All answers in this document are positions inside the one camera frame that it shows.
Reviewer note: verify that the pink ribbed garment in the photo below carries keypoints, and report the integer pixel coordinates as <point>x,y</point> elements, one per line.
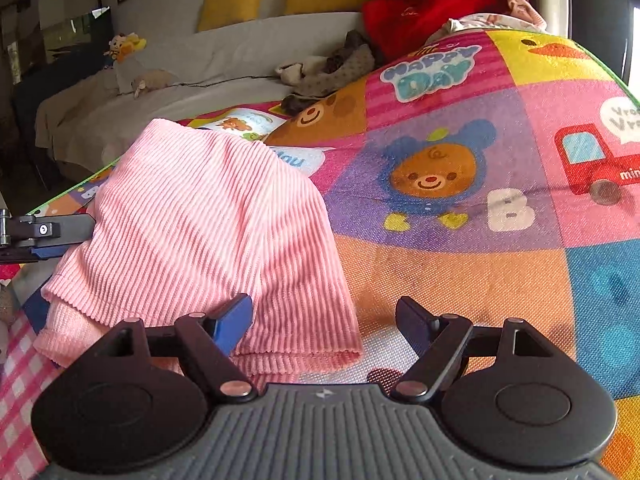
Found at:
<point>188,219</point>

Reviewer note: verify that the floral folded cloth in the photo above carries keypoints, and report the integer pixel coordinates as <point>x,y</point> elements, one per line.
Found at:
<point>521,16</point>

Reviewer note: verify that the grey dotted plush toy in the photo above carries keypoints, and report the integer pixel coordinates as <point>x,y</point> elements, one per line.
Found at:
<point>317,76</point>

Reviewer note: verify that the yellow cushion left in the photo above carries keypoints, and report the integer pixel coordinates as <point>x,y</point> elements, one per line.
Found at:
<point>219,13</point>

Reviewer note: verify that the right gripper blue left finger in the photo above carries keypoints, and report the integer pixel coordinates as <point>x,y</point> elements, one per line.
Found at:
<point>229,324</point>

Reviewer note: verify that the yellow plush duck toy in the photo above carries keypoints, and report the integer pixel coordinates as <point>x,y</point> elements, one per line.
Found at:
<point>123,45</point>

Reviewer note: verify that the white covered sofa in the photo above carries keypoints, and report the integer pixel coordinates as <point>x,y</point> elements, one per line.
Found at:
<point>87,126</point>

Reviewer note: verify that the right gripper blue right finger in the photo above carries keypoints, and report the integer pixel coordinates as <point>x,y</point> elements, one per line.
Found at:
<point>418,326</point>

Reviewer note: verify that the colourful cartoon play mat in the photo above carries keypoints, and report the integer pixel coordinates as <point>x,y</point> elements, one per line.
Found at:
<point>492,173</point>

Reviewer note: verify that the small beige plush toy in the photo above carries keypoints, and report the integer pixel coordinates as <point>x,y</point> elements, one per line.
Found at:
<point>152,80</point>

